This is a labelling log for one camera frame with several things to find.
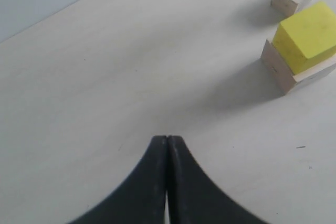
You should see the yellow cube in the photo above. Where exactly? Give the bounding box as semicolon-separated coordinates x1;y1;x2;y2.
272;1;335;74

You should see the large wooden cube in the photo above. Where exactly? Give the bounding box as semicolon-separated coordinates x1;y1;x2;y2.
260;39;335;94

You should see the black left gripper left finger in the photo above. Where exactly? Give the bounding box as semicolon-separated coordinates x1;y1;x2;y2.
72;136;168;224

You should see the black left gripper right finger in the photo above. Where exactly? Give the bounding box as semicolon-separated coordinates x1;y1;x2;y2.
166;136;265;224

